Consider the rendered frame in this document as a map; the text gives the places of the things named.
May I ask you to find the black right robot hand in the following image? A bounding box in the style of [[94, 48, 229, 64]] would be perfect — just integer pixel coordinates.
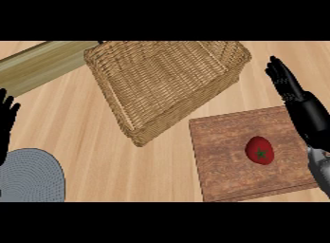
[[264, 55, 330, 158]]

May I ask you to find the red tomato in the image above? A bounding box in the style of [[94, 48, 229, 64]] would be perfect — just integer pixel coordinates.
[[243, 136, 276, 166]]

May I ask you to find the brown wooden cutting board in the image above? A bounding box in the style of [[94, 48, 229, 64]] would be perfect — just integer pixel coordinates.
[[187, 105, 319, 203]]

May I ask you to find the wicker basket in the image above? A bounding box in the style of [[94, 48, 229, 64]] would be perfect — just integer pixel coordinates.
[[82, 41, 254, 148]]

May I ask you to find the grey round woven placemat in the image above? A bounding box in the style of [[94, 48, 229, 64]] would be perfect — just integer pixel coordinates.
[[0, 147, 68, 203]]

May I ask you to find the olive green wooden beam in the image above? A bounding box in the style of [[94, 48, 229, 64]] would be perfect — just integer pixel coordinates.
[[0, 41, 102, 99]]

